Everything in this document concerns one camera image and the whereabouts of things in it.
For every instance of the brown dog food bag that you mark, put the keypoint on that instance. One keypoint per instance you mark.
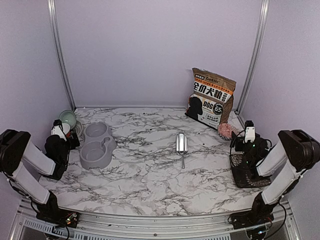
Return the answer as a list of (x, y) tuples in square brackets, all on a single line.
[(212, 100)]

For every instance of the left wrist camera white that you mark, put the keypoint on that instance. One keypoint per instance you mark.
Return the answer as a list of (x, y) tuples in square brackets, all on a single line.
[(57, 128)]

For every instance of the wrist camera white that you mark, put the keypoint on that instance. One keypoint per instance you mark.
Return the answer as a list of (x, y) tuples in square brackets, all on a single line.
[(57, 128), (249, 132)]

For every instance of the metal food scoop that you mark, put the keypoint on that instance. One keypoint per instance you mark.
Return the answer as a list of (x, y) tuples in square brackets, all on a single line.
[(181, 145)]

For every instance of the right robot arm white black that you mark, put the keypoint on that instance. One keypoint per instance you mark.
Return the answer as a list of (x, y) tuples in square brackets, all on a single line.
[(276, 169)]

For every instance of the front aluminium rail base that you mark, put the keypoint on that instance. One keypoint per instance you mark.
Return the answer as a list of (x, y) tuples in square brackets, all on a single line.
[(102, 226)]

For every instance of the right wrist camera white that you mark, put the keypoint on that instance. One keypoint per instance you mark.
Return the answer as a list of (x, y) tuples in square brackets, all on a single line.
[(249, 132)]

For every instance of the black floral square plate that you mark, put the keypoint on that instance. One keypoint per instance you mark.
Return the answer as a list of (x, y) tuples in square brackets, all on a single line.
[(244, 176)]

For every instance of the red patterned small bowl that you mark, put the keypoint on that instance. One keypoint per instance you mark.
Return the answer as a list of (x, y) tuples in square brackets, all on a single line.
[(226, 131)]

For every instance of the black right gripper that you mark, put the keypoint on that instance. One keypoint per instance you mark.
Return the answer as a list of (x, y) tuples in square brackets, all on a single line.
[(238, 139)]

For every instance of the right aluminium frame post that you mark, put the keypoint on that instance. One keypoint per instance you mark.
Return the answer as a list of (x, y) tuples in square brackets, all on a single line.
[(258, 42)]

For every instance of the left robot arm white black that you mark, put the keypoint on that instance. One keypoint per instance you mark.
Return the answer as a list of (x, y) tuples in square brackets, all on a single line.
[(17, 149)]

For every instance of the grey double pet bowl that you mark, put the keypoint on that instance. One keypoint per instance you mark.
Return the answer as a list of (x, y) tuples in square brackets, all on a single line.
[(98, 147)]

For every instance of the left aluminium frame post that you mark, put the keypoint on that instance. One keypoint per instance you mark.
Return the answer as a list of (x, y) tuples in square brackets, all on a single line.
[(59, 52)]

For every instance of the white orange bowl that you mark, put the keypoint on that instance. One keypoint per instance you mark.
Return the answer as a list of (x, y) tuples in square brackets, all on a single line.
[(66, 129)]

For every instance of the aluminium frame post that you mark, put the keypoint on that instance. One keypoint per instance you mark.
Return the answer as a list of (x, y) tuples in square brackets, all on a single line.
[(59, 52), (258, 42)]

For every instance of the green ceramic bowl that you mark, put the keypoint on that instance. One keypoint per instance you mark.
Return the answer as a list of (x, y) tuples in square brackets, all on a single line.
[(68, 117)]

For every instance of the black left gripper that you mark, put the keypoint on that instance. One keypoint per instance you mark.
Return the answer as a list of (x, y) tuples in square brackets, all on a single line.
[(72, 144)]

